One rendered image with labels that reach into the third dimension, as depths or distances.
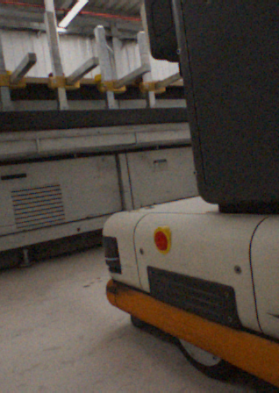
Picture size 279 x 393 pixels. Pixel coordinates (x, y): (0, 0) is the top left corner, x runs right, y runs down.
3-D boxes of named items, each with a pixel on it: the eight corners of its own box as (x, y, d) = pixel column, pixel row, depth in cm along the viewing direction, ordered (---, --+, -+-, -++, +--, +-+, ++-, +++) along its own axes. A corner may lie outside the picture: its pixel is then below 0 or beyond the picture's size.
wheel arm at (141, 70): (152, 72, 155) (151, 62, 154) (146, 72, 153) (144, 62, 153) (105, 98, 191) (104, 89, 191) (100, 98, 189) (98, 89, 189)
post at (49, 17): (68, 117, 164) (53, 10, 161) (61, 117, 162) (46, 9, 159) (66, 117, 167) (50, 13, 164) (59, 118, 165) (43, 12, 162)
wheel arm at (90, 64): (100, 67, 141) (98, 55, 141) (92, 66, 139) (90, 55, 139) (60, 96, 178) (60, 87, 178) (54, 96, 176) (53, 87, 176)
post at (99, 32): (118, 123, 177) (103, 25, 175) (111, 124, 176) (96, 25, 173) (114, 125, 180) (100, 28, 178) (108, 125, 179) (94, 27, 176)
